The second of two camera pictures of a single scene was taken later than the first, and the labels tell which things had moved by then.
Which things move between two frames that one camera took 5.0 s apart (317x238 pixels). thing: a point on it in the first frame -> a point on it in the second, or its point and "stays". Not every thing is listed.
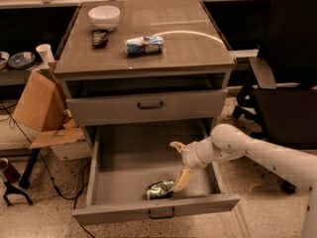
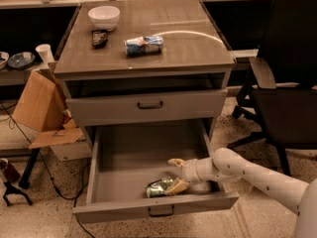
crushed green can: (159, 189) stays
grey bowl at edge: (4, 59) stays
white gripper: (190, 157) -> (189, 171)
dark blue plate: (21, 59) stays
